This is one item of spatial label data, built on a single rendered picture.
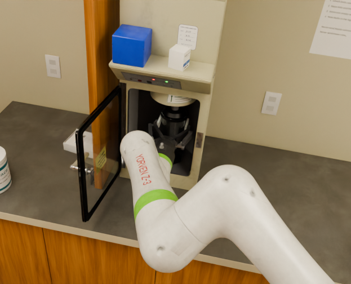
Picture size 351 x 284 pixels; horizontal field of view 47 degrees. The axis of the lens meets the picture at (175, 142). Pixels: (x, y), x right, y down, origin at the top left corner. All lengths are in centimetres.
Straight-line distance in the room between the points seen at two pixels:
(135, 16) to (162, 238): 74
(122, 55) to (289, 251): 75
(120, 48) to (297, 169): 102
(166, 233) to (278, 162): 115
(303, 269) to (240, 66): 114
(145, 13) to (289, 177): 96
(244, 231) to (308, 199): 98
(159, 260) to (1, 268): 124
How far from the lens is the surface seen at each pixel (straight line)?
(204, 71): 126
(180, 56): 123
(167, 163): 131
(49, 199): 162
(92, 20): 126
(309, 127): 195
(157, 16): 129
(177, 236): 81
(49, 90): 211
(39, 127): 199
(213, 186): 79
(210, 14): 126
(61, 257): 174
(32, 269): 189
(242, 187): 79
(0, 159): 160
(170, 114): 150
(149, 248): 83
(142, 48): 122
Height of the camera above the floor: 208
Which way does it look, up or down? 37 degrees down
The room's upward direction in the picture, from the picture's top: 6 degrees clockwise
